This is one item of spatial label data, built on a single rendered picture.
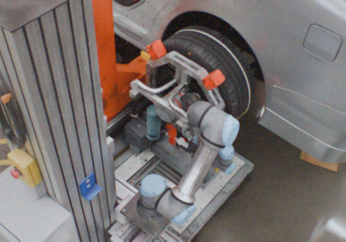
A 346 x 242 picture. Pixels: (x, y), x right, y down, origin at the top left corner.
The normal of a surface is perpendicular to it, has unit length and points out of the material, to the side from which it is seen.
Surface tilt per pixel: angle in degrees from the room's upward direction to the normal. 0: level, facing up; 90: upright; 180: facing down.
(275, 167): 0
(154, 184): 8
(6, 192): 0
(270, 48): 90
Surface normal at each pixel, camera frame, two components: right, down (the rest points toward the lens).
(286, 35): -0.62, 0.56
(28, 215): 0.08, -0.65
